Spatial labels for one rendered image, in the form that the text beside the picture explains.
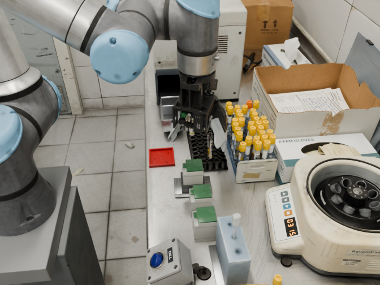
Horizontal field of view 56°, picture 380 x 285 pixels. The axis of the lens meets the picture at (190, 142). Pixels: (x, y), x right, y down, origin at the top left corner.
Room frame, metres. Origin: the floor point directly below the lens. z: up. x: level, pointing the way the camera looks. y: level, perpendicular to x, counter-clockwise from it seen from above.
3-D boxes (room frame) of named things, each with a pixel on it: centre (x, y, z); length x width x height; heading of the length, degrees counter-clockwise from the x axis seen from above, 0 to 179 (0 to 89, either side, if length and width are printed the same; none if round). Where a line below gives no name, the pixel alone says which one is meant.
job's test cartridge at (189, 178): (0.61, -0.01, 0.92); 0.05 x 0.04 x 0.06; 95
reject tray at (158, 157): (0.72, 0.08, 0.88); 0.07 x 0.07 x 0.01; 6
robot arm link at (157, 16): (0.61, 0.09, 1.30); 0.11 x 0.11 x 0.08; 85
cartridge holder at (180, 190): (0.61, -0.01, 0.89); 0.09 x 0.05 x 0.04; 95
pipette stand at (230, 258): (0.40, -0.08, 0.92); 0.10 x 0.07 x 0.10; 8
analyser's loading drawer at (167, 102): (0.92, 0.06, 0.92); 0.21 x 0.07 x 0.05; 6
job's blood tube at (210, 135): (0.70, -0.05, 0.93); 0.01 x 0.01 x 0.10
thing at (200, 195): (0.54, -0.02, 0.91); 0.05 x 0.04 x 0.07; 96
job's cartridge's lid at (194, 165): (0.61, -0.01, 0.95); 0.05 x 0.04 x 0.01; 95
